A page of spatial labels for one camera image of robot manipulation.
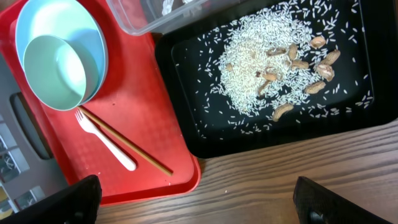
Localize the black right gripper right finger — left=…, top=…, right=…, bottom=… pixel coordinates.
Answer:
left=293, top=176, right=390, bottom=224

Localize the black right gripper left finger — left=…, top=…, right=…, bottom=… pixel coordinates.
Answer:
left=1, top=175, right=102, bottom=224

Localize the mint green bowl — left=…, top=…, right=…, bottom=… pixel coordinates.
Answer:
left=22, top=35, right=99, bottom=111

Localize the grey plastic dishwasher rack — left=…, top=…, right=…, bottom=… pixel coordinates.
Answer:
left=1, top=56, right=68, bottom=218

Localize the black waste tray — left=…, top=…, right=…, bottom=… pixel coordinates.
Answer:
left=155, top=0, right=397, bottom=159

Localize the clear plastic waste bin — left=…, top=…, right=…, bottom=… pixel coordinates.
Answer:
left=106, top=0, right=242, bottom=36

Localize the white plastic fork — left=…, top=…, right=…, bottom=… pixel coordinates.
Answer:
left=75, top=110, right=137, bottom=171

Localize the wooden chopstick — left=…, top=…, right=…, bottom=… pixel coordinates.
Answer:
left=78, top=106, right=173, bottom=176

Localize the peanut shell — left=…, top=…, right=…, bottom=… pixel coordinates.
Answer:
left=272, top=103, right=294, bottom=122
left=317, top=64, right=335, bottom=82
left=305, top=81, right=326, bottom=95
left=291, top=60, right=309, bottom=70
left=320, top=49, right=341, bottom=65
left=288, top=44, right=298, bottom=61
left=310, top=36, right=326, bottom=49

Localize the red plastic tray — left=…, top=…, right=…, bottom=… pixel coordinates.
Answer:
left=1, top=1, right=201, bottom=206

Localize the pile of white rice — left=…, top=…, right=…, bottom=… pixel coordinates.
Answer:
left=174, top=0, right=374, bottom=141

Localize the light blue plate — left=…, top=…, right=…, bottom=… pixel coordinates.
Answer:
left=15, top=0, right=108, bottom=103

